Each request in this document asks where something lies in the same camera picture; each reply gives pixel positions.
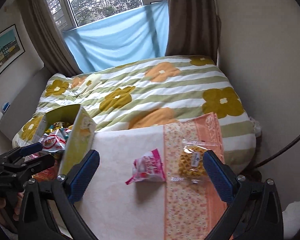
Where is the clear waffle packet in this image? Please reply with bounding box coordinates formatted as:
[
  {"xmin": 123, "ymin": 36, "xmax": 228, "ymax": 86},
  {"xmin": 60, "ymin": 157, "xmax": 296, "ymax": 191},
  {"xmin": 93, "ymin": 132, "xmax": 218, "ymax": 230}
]
[{"xmin": 170, "ymin": 139, "xmax": 219, "ymax": 184}]

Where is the red white snack bag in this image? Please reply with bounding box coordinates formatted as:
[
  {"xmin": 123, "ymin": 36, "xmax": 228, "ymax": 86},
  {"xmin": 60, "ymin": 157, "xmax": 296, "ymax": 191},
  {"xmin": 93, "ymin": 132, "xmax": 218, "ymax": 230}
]
[{"xmin": 39, "ymin": 133, "xmax": 66, "ymax": 153}]

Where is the small pink white bag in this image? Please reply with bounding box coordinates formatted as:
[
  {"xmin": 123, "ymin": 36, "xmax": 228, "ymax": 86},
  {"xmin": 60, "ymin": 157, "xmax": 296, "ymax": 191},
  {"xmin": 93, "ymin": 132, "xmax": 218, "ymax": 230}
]
[{"xmin": 126, "ymin": 148, "xmax": 166, "ymax": 185}]

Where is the gold black snack bag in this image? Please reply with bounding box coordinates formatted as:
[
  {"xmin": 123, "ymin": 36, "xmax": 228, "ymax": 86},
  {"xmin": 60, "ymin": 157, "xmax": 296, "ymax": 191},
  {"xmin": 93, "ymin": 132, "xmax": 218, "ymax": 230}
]
[{"xmin": 46, "ymin": 121, "xmax": 71, "ymax": 133}]

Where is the left hand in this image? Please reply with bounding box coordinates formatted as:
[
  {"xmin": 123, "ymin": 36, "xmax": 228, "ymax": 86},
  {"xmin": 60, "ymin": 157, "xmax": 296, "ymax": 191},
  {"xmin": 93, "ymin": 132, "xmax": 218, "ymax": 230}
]
[{"xmin": 0, "ymin": 193, "xmax": 24, "ymax": 227}]

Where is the green cardboard box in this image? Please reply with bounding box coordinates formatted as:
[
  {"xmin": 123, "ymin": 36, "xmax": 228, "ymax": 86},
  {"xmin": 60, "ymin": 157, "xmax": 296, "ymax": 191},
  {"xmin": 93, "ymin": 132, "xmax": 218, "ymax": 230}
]
[{"xmin": 32, "ymin": 104, "xmax": 96, "ymax": 174}]

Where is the pink floral cloth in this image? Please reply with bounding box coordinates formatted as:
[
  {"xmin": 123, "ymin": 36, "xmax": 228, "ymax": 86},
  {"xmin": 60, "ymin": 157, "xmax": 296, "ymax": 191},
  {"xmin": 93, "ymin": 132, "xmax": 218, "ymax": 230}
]
[{"xmin": 163, "ymin": 113, "xmax": 226, "ymax": 239}]

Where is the white blue bottle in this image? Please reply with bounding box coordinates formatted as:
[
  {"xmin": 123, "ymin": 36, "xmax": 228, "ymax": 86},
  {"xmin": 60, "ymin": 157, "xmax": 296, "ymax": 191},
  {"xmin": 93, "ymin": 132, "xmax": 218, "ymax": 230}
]
[{"xmin": 1, "ymin": 102, "xmax": 11, "ymax": 115}]

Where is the grey headboard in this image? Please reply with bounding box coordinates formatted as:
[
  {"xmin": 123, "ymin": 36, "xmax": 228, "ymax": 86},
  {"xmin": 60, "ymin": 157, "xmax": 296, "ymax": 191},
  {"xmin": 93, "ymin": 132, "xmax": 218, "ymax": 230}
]
[{"xmin": 0, "ymin": 67, "xmax": 52, "ymax": 141}]

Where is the floral striped duvet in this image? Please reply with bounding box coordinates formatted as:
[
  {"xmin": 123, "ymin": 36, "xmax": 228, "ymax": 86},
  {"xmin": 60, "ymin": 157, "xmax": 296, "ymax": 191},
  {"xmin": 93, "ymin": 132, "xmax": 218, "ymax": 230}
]
[{"xmin": 12, "ymin": 55, "xmax": 256, "ymax": 172}]

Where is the framed houses picture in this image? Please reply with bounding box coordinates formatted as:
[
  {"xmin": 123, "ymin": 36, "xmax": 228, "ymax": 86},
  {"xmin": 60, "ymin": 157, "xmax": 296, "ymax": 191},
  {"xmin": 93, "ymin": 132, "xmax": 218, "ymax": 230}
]
[{"xmin": 0, "ymin": 24, "xmax": 25, "ymax": 75}]

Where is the blue window cloth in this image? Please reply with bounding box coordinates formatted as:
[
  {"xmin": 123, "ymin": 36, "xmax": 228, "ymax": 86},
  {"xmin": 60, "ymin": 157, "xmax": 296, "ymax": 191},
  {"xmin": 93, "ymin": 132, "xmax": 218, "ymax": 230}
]
[{"xmin": 62, "ymin": 1, "xmax": 169, "ymax": 73}]

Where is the left brown curtain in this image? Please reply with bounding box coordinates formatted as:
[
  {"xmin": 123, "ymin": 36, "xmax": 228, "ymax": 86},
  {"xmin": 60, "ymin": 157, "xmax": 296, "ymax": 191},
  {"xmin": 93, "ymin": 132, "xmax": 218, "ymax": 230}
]
[{"xmin": 17, "ymin": 0, "xmax": 82, "ymax": 77}]

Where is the brown curtain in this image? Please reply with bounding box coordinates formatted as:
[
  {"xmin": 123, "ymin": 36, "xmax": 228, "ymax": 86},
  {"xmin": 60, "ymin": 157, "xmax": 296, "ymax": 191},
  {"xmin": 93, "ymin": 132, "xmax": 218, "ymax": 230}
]
[
  {"xmin": 17, "ymin": 0, "xmax": 82, "ymax": 77},
  {"xmin": 165, "ymin": 0, "xmax": 221, "ymax": 62}
]

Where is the right brown curtain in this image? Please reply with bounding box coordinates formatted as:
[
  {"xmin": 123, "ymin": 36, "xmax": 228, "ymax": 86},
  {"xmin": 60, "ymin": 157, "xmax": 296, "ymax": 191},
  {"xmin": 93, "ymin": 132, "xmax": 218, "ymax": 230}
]
[{"xmin": 165, "ymin": 0, "xmax": 221, "ymax": 62}]

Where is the black curved cable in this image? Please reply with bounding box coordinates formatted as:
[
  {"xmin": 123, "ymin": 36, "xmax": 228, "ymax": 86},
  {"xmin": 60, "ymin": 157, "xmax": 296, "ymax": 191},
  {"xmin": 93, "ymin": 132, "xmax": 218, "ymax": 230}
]
[{"xmin": 253, "ymin": 125, "xmax": 300, "ymax": 169}]

